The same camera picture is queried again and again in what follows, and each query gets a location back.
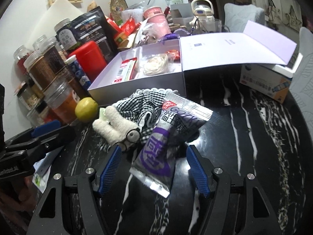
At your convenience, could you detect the yellow lemon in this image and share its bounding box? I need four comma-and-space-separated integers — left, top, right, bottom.
75, 97, 99, 123

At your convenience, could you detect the white green paper packet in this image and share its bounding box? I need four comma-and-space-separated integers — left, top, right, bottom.
32, 152, 53, 194

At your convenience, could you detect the purple grey snack packet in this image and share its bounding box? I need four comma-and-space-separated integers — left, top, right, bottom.
130, 95, 213, 199

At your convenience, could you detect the red white packet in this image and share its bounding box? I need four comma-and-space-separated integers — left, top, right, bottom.
112, 57, 137, 85

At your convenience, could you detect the cream tote bag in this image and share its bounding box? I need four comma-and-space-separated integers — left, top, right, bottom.
265, 0, 282, 25
286, 4, 304, 25

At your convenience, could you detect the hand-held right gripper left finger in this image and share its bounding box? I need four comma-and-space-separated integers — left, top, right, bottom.
26, 145, 123, 235

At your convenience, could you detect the clear bag of white coils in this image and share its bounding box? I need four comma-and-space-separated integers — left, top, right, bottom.
139, 54, 176, 77

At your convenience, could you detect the blue tablet tube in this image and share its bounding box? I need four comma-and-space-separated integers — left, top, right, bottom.
66, 55, 92, 90

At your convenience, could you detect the checkered plush toy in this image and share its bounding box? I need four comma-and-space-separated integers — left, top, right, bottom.
92, 88, 182, 150

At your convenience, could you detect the red foil packet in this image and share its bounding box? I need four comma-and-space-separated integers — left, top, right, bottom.
114, 17, 141, 41

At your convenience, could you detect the red snack packet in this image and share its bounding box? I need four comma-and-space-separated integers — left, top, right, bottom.
166, 50, 181, 61

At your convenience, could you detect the cluster of clear food jars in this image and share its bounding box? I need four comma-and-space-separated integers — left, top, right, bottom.
13, 35, 81, 125

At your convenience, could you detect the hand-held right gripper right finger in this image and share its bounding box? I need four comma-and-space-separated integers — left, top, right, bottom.
186, 145, 282, 235

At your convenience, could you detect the blue white cardboard box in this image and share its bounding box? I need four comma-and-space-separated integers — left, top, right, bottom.
240, 64, 292, 104

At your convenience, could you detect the grey open box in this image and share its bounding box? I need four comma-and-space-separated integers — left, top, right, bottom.
170, 3, 193, 25

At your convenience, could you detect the person's left hand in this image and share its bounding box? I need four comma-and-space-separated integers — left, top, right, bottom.
0, 176, 35, 213

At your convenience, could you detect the white foam box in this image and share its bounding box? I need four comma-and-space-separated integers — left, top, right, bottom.
273, 53, 304, 75

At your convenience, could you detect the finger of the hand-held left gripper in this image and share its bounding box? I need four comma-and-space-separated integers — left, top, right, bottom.
24, 126, 76, 162
5, 120, 61, 152

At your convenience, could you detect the red cylindrical container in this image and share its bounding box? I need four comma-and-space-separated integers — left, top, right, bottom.
67, 41, 108, 81

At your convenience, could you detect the white cutting board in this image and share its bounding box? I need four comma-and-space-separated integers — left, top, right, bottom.
24, 0, 84, 49

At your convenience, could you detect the purple tassel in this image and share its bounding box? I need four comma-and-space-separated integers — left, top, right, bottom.
159, 33, 181, 42

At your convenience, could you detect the black snack bag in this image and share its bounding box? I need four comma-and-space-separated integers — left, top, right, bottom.
71, 5, 116, 54

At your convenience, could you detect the round woven fan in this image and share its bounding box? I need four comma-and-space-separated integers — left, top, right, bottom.
109, 0, 128, 25

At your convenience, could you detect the cream astronaut-shaped bottle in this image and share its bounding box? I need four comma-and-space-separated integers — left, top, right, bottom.
191, 0, 216, 33

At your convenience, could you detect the lavender gift box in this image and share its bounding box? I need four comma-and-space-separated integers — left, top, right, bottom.
87, 20, 297, 98

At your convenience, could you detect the pink cup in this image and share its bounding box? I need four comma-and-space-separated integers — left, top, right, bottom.
143, 6, 172, 37

